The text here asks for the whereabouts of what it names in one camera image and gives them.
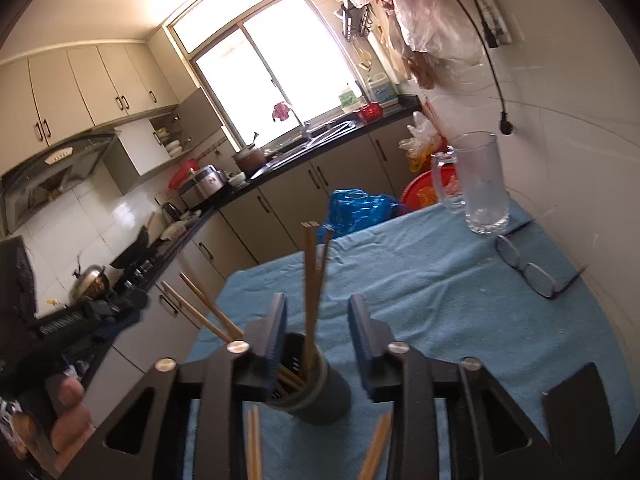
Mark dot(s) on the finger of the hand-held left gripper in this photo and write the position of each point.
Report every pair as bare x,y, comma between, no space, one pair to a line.
120,327
120,305

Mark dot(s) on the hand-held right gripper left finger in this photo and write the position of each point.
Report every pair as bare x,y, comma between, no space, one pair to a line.
277,330

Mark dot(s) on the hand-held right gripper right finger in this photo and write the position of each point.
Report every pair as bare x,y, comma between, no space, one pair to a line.
360,340

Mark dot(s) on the pile of wooden chopsticks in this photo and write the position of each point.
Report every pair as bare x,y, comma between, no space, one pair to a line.
311,285

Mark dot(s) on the dark grey utensil holder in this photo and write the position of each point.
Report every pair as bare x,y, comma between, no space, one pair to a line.
325,395

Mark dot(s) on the person's left hand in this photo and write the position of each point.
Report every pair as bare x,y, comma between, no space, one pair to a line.
72,410

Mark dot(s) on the steel kettle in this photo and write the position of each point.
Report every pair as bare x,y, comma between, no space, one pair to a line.
90,284

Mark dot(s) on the black wok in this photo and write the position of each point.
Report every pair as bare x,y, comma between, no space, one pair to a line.
132,250

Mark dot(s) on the blue towel cloth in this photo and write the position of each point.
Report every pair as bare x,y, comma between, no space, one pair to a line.
450,310

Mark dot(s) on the blue plastic bag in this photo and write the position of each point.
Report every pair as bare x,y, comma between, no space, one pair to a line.
357,212

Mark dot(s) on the grey lower kitchen cabinets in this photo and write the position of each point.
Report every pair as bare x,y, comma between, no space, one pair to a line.
290,195

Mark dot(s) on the red plastic lid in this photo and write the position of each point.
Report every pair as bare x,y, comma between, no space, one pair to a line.
181,175

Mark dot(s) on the glass range hood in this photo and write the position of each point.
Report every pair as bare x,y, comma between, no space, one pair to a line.
55,175

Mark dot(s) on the silver rice cooker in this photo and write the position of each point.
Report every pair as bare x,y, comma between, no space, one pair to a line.
205,185

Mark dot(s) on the red plastic basin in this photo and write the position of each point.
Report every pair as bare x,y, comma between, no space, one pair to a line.
425,192

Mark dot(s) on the stack of white dishes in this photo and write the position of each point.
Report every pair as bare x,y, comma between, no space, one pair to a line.
172,146

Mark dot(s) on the brown cooking pot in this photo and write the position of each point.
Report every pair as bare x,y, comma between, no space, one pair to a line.
250,160

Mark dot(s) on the black eyeglasses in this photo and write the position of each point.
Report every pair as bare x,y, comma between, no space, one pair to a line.
535,275

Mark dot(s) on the clear glass mug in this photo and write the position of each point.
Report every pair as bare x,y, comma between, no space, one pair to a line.
482,185

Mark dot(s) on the clear bag with yellow contents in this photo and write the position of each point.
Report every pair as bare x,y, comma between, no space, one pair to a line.
420,147

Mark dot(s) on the chrome sink faucet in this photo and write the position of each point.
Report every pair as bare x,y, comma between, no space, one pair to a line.
301,125

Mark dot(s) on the pink cloth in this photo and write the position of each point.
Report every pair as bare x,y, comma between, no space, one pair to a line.
281,111

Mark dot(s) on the cream upper kitchen cabinets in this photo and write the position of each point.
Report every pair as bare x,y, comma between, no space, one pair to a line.
100,85

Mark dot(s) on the red plastic basket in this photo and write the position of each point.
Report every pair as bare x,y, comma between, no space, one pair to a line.
369,111

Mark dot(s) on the black smartphone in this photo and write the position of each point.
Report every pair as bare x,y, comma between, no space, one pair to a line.
580,410

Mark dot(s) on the black kitchen countertop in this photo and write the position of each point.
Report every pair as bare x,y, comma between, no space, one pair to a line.
395,105

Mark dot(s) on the white detergent jug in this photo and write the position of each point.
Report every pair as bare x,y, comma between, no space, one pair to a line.
384,89

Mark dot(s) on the kitchen window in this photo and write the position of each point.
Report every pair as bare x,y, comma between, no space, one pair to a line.
280,60

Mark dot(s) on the brown hanging bag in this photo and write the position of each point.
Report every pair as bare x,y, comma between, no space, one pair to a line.
430,70

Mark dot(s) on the pink translucent plastic bags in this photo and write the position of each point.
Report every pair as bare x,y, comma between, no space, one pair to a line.
435,20

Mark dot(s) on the white power strip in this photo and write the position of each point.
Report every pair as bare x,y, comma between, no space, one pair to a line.
496,15

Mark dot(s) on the open wall cabinet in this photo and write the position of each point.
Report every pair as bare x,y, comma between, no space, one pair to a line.
140,155

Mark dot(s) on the wall utensil rack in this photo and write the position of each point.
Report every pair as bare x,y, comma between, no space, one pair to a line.
356,20

